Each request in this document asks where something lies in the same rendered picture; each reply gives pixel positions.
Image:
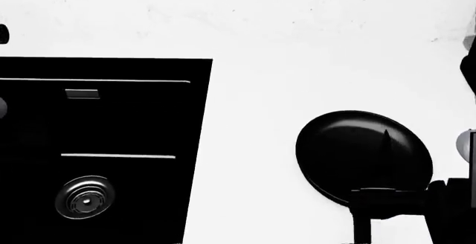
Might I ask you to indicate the black object at counter edge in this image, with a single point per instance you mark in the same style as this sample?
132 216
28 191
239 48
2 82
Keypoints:
470 73

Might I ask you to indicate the grey round knob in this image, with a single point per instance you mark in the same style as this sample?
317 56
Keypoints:
2 108

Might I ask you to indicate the black kitchen sink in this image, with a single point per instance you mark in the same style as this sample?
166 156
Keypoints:
148 121

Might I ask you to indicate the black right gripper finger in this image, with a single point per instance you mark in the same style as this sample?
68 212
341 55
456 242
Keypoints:
387 163

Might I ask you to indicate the black round plate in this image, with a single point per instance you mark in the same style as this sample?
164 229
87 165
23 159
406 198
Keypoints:
346 154

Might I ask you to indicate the light grey rounded object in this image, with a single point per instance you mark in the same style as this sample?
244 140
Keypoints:
463 145

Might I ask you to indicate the round metal drain strainer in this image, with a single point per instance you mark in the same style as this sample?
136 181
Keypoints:
85 197

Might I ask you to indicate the black faucet part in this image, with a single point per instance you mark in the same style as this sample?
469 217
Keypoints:
3 34

